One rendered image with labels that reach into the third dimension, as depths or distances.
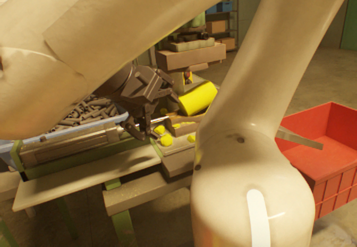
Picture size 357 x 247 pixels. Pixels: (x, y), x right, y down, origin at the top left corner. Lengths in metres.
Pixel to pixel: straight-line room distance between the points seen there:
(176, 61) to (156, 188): 0.30
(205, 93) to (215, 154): 0.38
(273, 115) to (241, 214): 0.18
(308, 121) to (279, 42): 1.15
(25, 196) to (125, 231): 0.23
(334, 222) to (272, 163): 1.62
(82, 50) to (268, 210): 0.20
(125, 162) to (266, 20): 0.43
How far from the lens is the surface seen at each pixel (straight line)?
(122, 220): 0.61
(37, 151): 0.63
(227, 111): 0.36
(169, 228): 1.73
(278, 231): 0.24
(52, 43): 0.18
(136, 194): 0.57
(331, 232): 1.83
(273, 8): 0.34
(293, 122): 1.37
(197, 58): 0.60
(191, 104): 0.65
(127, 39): 0.17
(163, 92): 0.49
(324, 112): 1.53
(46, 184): 0.62
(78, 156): 0.62
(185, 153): 0.59
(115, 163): 0.60
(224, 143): 0.31
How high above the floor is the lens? 1.34
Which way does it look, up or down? 25 degrees down
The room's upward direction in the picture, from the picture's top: 6 degrees counter-clockwise
